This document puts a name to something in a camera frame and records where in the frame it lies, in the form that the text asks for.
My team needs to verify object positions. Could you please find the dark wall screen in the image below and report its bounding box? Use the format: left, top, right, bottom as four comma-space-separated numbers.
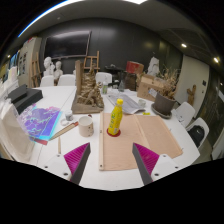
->
44, 30, 92, 60

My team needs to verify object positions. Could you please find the white dotted cup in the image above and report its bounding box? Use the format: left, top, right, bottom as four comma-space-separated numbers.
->
78, 114, 95, 138

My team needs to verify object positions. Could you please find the purple and teal painted sheet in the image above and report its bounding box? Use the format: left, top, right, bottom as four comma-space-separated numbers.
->
18, 103, 63, 146

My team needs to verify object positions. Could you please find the light wooden drawing board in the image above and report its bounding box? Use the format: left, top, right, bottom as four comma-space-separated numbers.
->
98, 111, 184, 172

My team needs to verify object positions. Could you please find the grey newspaper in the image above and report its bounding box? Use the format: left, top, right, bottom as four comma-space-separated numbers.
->
107, 91, 146, 115

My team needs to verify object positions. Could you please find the cardboard box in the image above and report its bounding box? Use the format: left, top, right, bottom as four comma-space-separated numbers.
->
136, 73, 164, 102

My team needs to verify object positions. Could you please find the red box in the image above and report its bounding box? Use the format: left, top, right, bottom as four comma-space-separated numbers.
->
125, 60, 145, 75

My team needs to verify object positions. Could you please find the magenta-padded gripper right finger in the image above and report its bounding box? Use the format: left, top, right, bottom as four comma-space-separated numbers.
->
132, 142, 183, 186

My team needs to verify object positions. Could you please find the long ceiling light strip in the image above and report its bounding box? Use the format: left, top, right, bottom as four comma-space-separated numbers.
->
18, 0, 84, 38

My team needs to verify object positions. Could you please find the black backpack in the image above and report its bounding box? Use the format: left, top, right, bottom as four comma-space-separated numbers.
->
188, 124, 206, 148

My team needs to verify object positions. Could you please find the wooden figure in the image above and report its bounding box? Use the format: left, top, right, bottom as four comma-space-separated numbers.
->
186, 84, 198, 107

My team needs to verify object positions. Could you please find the yellow drink bottle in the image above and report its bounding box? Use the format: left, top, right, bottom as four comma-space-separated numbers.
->
107, 98, 124, 136

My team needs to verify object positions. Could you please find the tall wooden easel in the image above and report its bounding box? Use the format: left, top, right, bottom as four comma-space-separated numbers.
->
30, 51, 42, 88

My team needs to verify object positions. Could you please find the beige cabinet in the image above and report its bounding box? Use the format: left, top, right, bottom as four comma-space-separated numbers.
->
18, 36, 43, 88

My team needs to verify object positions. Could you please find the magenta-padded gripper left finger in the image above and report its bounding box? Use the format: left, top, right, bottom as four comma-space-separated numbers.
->
42, 142, 92, 186

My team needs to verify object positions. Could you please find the white plaster statue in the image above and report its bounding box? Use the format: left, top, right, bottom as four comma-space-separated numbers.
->
147, 56, 161, 77

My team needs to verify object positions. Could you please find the clear green-labelled plastic bottle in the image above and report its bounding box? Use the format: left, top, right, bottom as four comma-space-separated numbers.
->
101, 78, 109, 95

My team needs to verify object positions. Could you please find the large black box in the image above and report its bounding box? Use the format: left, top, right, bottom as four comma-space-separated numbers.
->
13, 88, 44, 114

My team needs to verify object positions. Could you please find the flat round red coaster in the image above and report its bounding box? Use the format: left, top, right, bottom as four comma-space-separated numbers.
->
106, 127, 122, 138

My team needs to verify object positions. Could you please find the small black box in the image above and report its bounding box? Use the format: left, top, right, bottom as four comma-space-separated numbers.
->
7, 83, 28, 103

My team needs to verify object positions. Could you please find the white plaster bust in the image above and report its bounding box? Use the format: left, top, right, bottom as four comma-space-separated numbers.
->
53, 60, 64, 81
43, 56, 56, 77

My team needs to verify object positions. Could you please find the clear plastic bag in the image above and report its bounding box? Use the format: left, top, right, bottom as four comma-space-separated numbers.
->
0, 99, 34, 163

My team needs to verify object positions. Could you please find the white chair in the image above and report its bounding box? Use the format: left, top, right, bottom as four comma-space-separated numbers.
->
39, 75, 55, 88
95, 71, 113, 86
174, 101, 197, 128
57, 73, 77, 87
185, 116, 210, 149

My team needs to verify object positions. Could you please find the small jar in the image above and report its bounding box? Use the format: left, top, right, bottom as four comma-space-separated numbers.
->
64, 109, 74, 122

